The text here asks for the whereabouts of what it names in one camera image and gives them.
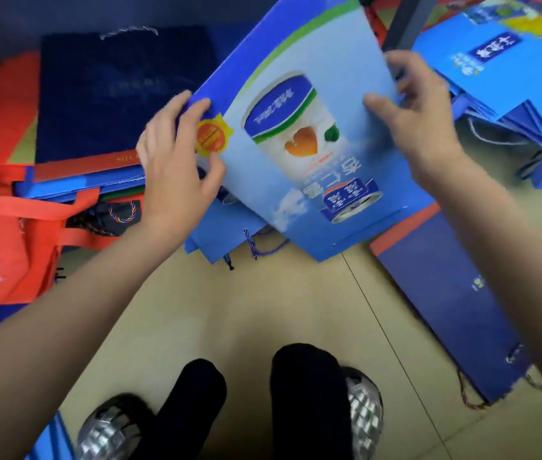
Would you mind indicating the person's right hand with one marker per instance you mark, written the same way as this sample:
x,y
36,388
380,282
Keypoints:
x,y
424,129

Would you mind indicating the person's left hand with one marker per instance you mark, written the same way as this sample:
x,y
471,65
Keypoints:
x,y
170,186

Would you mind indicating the person's left thumb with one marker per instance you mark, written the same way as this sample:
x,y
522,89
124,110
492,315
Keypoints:
x,y
214,179

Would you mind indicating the person's left little finger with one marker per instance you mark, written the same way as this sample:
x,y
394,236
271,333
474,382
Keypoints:
x,y
140,150

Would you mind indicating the person's right thumb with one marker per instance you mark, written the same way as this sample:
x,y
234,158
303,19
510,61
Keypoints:
x,y
382,107

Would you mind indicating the person's left middle finger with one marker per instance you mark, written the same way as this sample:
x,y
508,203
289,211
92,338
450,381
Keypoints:
x,y
172,114

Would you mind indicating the person's left forearm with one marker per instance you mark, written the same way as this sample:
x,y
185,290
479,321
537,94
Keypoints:
x,y
45,340

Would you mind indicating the person's right forearm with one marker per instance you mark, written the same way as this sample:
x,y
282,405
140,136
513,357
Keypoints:
x,y
515,263

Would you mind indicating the plain blue paper bag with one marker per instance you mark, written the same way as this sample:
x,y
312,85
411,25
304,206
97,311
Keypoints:
x,y
223,229

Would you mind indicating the dark navy paper bag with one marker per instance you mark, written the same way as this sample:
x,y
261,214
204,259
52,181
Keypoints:
x,y
117,90

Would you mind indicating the stack of flat paper bags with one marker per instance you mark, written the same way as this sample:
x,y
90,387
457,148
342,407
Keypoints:
x,y
84,179

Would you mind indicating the pile of blue paper bags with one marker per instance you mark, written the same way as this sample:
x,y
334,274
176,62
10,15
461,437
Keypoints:
x,y
510,76

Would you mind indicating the red fabric tote bag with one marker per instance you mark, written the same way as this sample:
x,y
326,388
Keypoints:
x,y
2,239

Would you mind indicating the navy paper bag, red edge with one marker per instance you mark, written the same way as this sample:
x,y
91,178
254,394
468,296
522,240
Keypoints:
x,y
448,292

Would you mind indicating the person's left leg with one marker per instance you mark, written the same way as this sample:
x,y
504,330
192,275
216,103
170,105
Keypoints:
x,y
189,411

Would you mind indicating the person's leg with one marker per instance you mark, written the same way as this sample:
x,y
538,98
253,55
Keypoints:
x,y
189,411
309,402

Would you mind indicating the person's right leg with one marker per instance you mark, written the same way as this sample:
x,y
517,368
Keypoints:
x,y
309,402

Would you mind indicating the person's left silver shoe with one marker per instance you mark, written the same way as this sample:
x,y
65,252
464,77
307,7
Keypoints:
x,y
108,431

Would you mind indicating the person's silver shoe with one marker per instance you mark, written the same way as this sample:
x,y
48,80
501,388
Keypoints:
x,y
364,411
108,431

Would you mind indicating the person's right silver shoe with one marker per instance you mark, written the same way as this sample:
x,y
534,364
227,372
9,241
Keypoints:
x,y
364,411

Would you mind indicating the bright blue bag corner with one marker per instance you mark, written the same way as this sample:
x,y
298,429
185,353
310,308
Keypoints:
x,y
53,440

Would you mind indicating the dark metal post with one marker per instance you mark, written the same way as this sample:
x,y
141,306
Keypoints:
x,y
407,19

